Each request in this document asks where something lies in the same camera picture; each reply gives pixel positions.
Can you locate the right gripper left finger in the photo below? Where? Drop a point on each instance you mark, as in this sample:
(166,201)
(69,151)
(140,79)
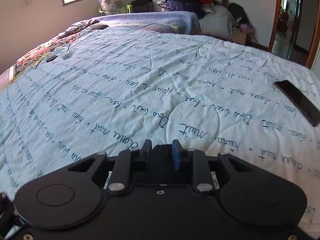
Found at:
(126,164)

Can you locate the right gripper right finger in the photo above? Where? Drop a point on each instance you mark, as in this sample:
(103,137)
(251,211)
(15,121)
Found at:
(194,164)

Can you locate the black pants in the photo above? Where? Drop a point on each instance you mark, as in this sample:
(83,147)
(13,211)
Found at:
(160,169)

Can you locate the white script-print quilt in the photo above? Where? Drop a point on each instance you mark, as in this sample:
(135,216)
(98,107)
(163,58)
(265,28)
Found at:
(112,89)

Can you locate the black smartphone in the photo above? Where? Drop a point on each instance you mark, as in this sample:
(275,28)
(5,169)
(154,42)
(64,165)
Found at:
(305,106)

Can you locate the floral bed sheet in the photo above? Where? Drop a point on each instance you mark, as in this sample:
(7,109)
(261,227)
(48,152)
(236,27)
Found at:
(34,55)

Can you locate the grey bundle bag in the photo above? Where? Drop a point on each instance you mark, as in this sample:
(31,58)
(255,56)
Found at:
(218,23)

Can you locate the purple cloth bag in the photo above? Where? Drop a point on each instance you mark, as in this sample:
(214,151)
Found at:
(247,29)

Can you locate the blue knitted blanket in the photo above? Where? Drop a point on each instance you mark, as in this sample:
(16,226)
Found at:
(177,22)

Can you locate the black backpack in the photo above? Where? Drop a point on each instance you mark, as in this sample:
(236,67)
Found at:
(238,14)

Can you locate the floral pillow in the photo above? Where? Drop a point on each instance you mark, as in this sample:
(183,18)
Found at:
(111,7)

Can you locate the wooden door frame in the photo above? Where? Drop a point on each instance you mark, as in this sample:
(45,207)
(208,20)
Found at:
(295,31)

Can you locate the black bag by wall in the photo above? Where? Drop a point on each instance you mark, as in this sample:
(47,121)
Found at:
(139,6)

